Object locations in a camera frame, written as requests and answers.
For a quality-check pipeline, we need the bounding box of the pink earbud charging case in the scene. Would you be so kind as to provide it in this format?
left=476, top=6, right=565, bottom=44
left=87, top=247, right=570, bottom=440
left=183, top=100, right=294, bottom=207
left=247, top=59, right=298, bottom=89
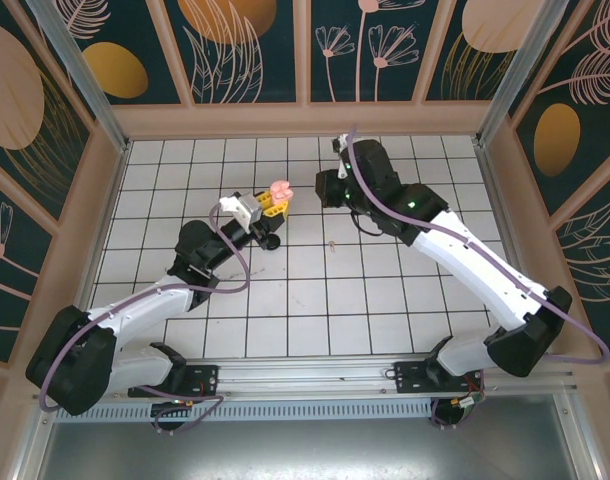
left=269, top=180, right=296, bottom=202

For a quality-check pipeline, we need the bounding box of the grey metal sheet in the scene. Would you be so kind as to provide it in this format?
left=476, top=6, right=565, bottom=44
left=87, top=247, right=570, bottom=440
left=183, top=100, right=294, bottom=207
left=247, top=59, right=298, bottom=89
left=14, top=392, right=599, bottom=480

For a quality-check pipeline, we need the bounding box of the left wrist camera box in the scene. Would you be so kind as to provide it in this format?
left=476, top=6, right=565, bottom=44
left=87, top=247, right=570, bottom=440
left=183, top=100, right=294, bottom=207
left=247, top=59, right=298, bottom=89
left=218, top=193, right=262, bottom=227

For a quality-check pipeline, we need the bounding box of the aluminium side rail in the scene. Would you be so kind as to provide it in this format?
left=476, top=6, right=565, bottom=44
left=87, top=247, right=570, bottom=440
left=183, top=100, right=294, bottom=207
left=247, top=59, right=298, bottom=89
left=473, top=142, right=554, bottom=359

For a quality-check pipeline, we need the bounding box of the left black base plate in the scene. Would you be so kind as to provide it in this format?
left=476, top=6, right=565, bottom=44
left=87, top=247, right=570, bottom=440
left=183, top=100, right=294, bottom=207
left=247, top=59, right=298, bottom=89
left=128, top=363, right=221, bottom=399

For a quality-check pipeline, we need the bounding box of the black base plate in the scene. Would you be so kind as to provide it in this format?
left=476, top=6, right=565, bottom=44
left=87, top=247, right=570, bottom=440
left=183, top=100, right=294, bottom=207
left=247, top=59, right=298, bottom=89
left=128, top=363, right=221, bottom=399
left=393, top=360, right=486, bottom=396

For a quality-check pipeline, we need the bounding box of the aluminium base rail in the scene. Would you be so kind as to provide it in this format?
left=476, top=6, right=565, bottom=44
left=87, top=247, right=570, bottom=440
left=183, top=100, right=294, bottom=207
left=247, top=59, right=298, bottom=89
left=32, top=353, right=579, bottom=401

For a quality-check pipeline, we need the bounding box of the aluminium corner post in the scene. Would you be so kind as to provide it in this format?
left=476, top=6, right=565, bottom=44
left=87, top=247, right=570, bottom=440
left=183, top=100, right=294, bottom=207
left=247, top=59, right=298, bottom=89
left=23, top=0, right=132, bottom=155
left=474, top=0, right=557, bottom=150

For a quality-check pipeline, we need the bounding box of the grey slotted cable duct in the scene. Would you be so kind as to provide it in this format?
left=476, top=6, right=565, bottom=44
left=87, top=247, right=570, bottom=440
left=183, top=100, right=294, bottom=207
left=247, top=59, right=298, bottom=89
left=54, top=401, right=439, bottom=422

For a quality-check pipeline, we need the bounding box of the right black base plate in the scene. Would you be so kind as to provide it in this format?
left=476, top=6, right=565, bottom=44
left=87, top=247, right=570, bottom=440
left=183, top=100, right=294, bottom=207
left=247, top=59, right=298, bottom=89
left=393, top=360, right=486, bottom=396

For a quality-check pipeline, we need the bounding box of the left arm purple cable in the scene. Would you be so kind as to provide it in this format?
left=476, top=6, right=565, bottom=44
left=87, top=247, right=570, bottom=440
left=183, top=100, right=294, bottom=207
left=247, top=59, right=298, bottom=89
left=38, top=204, right=251, bottom=437

